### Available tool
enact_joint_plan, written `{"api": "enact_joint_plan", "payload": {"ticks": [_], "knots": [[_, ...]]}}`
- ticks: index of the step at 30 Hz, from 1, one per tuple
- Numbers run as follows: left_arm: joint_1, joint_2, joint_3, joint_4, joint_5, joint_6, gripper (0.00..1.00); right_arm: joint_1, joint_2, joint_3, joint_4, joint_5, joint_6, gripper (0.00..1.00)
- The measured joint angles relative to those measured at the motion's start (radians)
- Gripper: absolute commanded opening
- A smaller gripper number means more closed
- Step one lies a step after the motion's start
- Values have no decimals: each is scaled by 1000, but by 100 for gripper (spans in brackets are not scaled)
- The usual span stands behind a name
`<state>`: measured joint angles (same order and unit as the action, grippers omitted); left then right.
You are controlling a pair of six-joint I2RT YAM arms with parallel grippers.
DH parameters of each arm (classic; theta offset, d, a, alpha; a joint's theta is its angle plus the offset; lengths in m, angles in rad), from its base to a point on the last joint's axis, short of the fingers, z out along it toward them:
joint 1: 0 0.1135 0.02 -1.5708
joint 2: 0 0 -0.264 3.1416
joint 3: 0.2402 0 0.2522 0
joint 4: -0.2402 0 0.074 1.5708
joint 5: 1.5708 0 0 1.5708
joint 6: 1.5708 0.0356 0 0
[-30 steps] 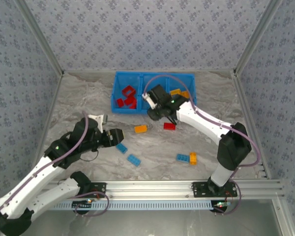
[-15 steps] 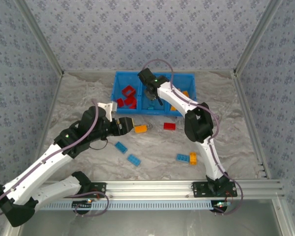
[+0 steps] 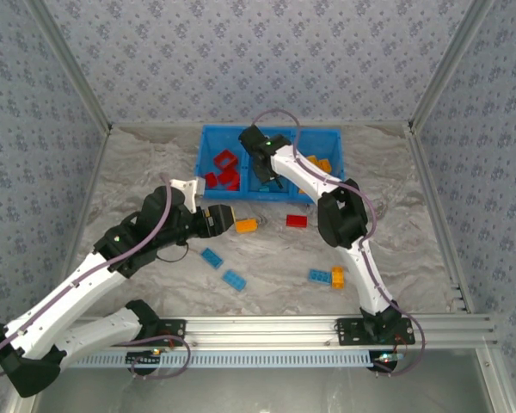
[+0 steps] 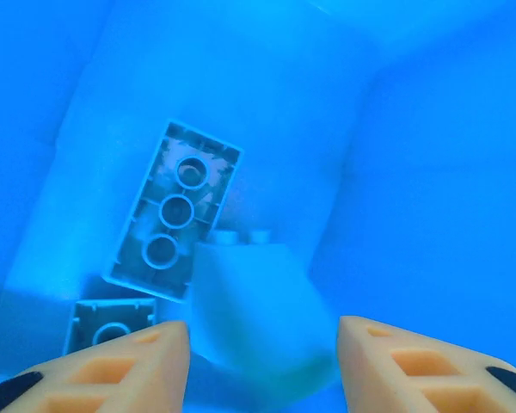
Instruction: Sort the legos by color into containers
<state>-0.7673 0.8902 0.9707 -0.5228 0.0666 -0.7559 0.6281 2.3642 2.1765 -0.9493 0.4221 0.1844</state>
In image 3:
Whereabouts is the aluminium table edge rail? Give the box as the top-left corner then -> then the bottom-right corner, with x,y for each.
403,122 -> 476,315
55,124 -> 115,302

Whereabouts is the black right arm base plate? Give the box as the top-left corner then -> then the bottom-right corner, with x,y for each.
335,317 -> 416,348

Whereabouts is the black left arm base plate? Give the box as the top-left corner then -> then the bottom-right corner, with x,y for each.
107,319 -> 187,348

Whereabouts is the aluminium lower frame bar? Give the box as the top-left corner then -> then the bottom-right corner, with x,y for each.
3,394 -> 38,413
476,347 -> 516,413

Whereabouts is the blue three-compartment plastic bin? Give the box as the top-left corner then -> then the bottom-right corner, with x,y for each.
194,124 -> 348,206

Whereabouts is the thin black left wrist cable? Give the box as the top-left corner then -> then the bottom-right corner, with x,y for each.
154,241 -> 192,264

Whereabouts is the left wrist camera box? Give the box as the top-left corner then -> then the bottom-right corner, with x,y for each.
170,176 -> 207,213

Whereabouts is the aluminium frame post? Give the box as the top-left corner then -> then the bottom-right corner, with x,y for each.
25,0 -> 114,133
407,0 -> 498,130

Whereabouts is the grey metal lower panel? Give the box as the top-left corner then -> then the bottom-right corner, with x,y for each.
29,348 -> 507,413

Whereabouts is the red lego window frame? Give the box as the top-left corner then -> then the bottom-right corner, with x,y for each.
212,149 -> 239,170

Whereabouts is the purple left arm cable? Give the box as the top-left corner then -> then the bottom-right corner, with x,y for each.
0,172 -> 193,380

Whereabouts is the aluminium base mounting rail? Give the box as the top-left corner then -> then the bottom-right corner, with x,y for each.
28,315 -> 499,348

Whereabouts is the slotted cable duct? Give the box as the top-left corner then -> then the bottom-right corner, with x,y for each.
62,349 -> 376,369

